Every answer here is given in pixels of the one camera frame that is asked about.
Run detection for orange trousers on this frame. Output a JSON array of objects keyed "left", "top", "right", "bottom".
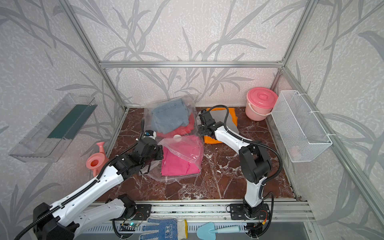
[{"left": 204, "top": 108, "right": 239, "bottom": 145}]

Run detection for grey white garment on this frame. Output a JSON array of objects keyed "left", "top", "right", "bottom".
[{"left": 210, "top": 108, "right": 239, "bottom": 134}]

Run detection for clear plastic vacuum bag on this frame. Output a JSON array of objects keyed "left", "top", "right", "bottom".
[{"left": 140, "top": 96, "right": 204, "bottom": 182}]

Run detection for blue towel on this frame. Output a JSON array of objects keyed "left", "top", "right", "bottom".
[{"left": 151, "top": 99, "right": 190, "bottom": 134}]

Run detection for pink garment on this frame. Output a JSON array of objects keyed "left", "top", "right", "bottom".
[{"left": 160, "top": 135, "right": 204, "bottom": 177}]

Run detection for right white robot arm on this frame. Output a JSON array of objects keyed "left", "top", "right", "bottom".
[{"left": 198, "top": 105, "right": 283, "bottom": 220}]

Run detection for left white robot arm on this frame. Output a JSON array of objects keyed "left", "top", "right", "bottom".
[{"left": 15, "top": 137, "right": 164, "bottom": 240}]

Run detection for red garment in bag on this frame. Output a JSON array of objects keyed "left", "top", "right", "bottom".
[{"left": 157, "top": 114, "right": 195, "bottom": 138}]

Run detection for pink watering can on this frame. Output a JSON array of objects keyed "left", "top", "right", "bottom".
[{"left": 86, "top": 142, "right": 109, "bottom": 177}]

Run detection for pink lidded bucket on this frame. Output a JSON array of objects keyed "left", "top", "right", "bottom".
[{"left": 246, "top": 87, "right": 278, "bottom": 121}]

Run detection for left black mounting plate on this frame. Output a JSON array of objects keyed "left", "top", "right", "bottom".
[{"left": 129, "top": 204, "right": 152, "bottom": 221}]

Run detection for black mounting plate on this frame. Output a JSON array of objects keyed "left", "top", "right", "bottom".
[
  {"left": 229, "top": 203, "right": 270, "bottom": 221},
  {"left": 129, "top": 204, "right": 152, "bottom": 221}
]

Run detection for blue dotted work glove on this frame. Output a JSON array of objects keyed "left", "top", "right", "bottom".
[{"left": 139, "top": 218, "right": 188, "bottom": 240}]

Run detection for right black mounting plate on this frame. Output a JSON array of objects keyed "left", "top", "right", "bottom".
[{"left": 229, "top": 203, "right": 270, "bottom": 221}]

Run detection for light blue toy shovel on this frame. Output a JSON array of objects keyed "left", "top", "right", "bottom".
[{"left": 197, "top": 223, "right": 241, "bottom": 240}]

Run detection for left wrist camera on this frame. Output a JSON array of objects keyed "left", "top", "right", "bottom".
[{"left": 144, "top": 130, "right": 157, "bottom": 140}]

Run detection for white wire mesh basket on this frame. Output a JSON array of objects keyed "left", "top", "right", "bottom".
[{"left": 272, "top": 90, "right": 333, "bottom": 163}]

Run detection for clear plastic wall shelf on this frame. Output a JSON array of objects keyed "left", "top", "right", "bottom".
[{"left": 9, "top": 94, "right": 98, "bottom": 163}]

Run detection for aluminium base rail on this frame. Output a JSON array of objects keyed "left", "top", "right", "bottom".
[{"left": 59, "top": 199, "right": 316, "bottom": 226}]

